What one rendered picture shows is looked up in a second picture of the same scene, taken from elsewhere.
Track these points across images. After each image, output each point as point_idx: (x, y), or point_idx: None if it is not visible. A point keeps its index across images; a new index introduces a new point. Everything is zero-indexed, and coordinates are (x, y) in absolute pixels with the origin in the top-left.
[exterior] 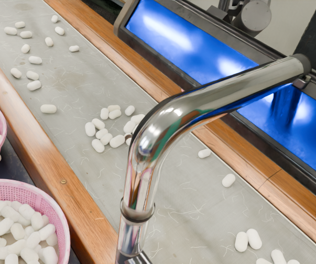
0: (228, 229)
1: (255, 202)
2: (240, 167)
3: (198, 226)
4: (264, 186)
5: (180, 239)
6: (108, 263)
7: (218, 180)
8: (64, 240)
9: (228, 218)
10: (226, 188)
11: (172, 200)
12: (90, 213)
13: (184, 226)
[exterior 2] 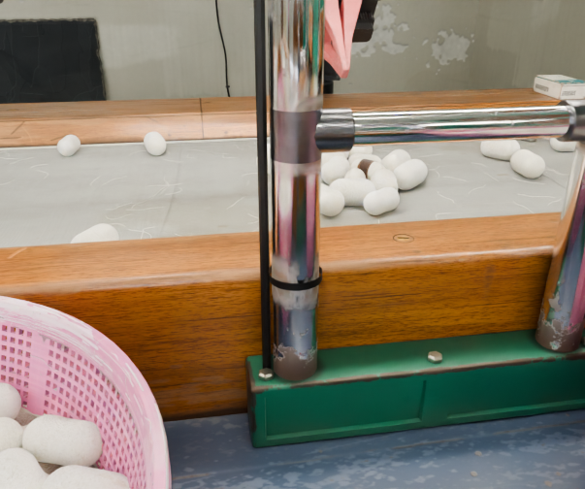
0: (237, 175)
1: (221, 146)
2: (146, 130)
3: (197, 192)
4: (208, 125)
5: (198, 212)
6: (151, 265)
7: (139, 156)
8: None
9: (218, 169)
10: (164, 156)
11: (108, 200)
12: None
13: (178, 204)
